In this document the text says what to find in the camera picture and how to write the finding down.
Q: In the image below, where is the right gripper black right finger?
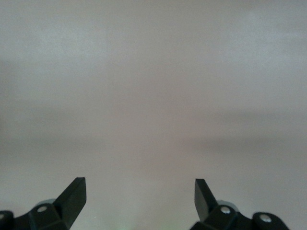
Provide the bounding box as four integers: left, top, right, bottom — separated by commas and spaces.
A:
189, 178, 291, 230

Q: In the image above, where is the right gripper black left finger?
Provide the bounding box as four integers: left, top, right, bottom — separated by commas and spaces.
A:
0, 177, 87, 230

